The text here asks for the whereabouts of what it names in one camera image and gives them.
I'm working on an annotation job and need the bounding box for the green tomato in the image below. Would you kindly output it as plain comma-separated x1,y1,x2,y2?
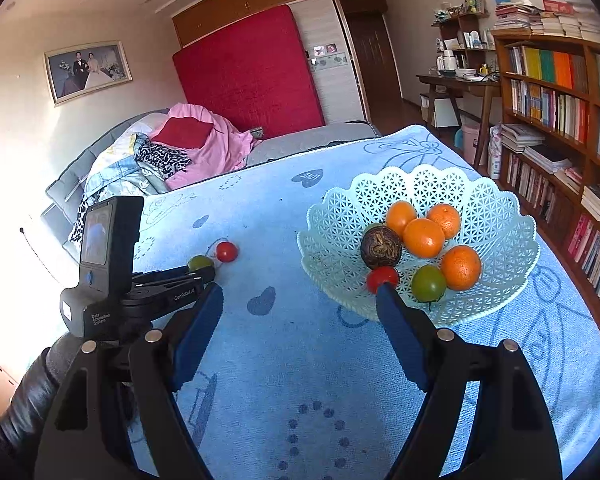
187,255,214,272
411,264,446,304

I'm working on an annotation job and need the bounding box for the red tomato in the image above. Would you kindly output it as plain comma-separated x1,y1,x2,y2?
366,266,400,295
215,240,238,263

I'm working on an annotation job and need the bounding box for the large orange front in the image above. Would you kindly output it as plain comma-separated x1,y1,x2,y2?
402,218,445,259

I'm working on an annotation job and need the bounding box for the small orange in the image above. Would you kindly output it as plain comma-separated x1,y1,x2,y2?
427,204,462,240

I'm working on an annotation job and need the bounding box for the dark brown passion fruit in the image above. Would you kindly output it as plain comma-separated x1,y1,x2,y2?
360,224,402,270

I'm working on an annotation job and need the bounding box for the black sleeved forearm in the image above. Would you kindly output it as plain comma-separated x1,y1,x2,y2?
0,342,78,467

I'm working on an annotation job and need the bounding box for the grey bed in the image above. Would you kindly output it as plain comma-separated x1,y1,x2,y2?
41,110,380,260

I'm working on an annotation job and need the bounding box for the pile of clothes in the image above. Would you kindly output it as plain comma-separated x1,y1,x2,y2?
68,103,262,244

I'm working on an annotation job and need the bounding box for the light blue patterned towel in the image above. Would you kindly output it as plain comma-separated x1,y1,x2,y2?
134,126,600,479

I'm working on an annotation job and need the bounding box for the white lattice plastic basket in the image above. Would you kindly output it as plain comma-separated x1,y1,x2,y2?
298,165,540,326

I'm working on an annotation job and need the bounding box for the framed wedding photo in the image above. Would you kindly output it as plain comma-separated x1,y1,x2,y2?
44,41,133,105

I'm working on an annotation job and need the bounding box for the red upright mattress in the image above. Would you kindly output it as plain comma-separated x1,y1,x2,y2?
173,6,325,139

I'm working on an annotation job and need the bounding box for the pink trash bin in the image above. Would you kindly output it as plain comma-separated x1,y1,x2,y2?
462,125,480,165

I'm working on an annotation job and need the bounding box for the wooden bookshelf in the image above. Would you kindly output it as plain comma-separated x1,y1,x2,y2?
492,0,600,313

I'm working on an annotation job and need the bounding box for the wooden desk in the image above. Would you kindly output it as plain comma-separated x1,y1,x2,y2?
415,72,502,168

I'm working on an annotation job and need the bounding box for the wooden wardrobe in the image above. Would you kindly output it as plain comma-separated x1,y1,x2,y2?
172,0,367,139

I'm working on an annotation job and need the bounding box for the dark wooden door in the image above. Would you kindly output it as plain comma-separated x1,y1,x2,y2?
339,0,402,126

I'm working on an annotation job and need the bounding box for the small wooden shelf unit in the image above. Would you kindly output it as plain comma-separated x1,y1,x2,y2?
432,0,495,74

